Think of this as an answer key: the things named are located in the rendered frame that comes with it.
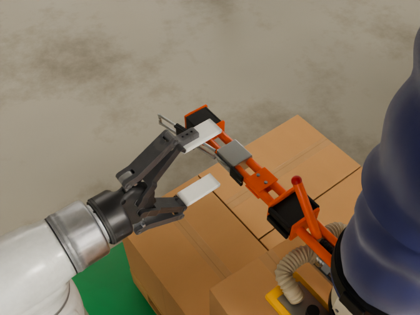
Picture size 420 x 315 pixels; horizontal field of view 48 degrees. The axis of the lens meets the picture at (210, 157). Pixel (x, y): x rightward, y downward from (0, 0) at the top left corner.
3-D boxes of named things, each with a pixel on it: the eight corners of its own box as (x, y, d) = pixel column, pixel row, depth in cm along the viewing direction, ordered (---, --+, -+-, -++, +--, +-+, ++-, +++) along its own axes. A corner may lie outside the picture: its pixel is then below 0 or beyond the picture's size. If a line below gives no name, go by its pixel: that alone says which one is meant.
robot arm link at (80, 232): (55, 239, 72) (90, 218, 74) (83, 284, 67) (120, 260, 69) (37, 205, 64) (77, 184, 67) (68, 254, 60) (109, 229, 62)
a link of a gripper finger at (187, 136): (164, 147, 68) (163, 133, 65) (193, 131, 70) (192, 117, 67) (170, 154, 67) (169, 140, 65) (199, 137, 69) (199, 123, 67)
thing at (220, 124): (224, 134, 129) (225, 121, 125) (202, 146, 126) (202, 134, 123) (205, 116, 134) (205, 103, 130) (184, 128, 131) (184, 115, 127)
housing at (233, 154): (252, 165, 123) (254, 154, 119) (232, 178, 120) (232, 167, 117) (235, 149, 126) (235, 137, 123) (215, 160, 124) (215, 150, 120)
